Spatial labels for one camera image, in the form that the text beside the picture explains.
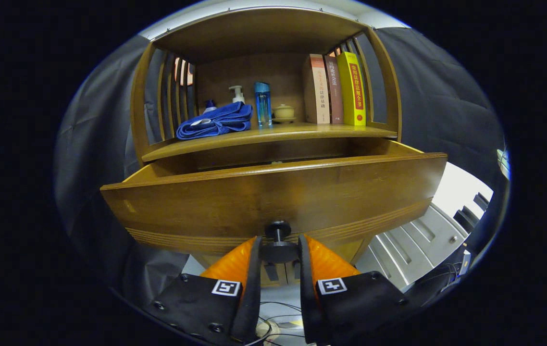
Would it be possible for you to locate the pale green object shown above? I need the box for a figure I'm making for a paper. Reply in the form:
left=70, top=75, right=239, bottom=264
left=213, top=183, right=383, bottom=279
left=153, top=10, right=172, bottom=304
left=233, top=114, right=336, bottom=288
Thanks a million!
left=496, top=148, right=511, bottom=181

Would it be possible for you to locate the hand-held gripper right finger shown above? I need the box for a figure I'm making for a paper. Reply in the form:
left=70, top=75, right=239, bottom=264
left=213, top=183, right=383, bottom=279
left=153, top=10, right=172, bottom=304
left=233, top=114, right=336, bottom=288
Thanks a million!
left=298, top=234, right=411, bottom=344

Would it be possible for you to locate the black floor cable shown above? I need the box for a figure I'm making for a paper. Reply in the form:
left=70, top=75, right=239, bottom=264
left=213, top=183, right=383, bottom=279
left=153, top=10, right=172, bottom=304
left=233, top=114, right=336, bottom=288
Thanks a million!
left=254, top=301, right=304, bottom=345

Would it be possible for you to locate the wooden cabinet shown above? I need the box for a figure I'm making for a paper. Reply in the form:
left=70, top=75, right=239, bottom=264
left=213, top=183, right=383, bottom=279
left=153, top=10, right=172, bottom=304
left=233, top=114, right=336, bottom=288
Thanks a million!
left=130, top=7, right=403, bottom=289

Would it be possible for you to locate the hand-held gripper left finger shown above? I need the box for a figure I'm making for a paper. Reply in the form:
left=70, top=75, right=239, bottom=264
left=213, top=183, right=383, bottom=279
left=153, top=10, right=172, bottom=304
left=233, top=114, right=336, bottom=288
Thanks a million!
left=151, top=235, right=262, bottom=344

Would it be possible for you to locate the blue folded towel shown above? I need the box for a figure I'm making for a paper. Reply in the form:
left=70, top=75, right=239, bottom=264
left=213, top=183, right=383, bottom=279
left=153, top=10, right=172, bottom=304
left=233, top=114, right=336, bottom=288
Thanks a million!
left=176, top=101, right=253, bottom=141

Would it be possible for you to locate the beige lidded teacup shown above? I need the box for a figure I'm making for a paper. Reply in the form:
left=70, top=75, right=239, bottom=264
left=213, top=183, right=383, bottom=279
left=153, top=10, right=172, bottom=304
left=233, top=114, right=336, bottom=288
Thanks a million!
left=272, top=104, right=297, bottom=124

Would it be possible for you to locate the wooden drawer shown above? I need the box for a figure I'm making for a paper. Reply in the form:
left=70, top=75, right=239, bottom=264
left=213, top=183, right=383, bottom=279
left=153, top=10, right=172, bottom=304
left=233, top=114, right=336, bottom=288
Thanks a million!
left=100, top=139, right=448, bottom=255

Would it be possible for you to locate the wooden countertop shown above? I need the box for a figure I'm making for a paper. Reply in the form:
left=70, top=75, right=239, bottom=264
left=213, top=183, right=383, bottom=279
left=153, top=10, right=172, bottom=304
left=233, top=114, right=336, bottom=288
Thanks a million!
left=141, top=123, right=398, bottom=162

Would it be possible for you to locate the orange and white book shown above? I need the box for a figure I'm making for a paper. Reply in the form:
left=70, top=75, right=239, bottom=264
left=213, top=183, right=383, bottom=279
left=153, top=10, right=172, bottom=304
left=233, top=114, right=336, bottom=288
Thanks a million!
left=302, top=54, right=331, bottom=124

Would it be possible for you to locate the brown book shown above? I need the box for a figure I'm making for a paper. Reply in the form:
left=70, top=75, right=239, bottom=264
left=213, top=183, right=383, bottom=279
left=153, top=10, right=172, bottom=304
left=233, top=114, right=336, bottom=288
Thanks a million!
left=324, top=55, right=345, bottom=124

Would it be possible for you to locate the yellow book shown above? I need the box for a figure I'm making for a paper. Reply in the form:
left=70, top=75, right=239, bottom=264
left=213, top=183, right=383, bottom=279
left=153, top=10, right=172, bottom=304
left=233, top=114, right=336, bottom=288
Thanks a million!
left=336, top=51, right=367, bottom=126

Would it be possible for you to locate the blue glass bottle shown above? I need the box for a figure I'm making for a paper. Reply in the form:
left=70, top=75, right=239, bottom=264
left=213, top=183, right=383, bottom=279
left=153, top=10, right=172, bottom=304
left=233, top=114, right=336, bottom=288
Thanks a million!
left=254, top=82, right=273, bottom=128

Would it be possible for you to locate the black drawer knob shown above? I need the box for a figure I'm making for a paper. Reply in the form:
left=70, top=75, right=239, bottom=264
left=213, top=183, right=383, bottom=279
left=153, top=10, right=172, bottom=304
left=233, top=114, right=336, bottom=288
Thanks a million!
left=259, top=220, right=300, bottom=264

